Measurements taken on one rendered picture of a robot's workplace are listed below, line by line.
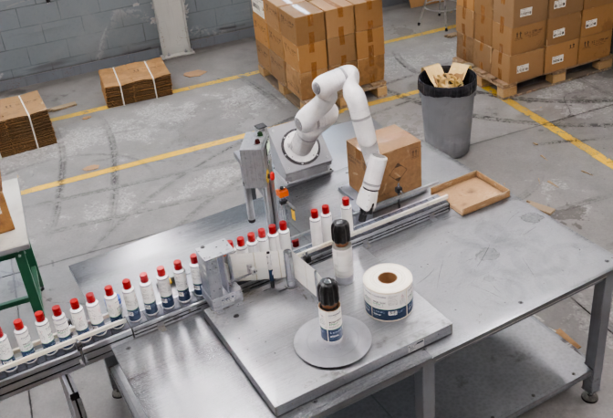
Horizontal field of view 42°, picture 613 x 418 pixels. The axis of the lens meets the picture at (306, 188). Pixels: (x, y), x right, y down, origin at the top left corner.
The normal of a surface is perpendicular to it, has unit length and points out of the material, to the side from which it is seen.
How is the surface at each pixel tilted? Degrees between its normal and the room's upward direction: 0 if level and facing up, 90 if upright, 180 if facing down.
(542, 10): 90
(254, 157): 90
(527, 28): 85
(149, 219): 0
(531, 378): 1
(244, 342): 0
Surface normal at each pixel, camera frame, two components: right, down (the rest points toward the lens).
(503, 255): -0.09, -0.86
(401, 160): 0.47, 0.41
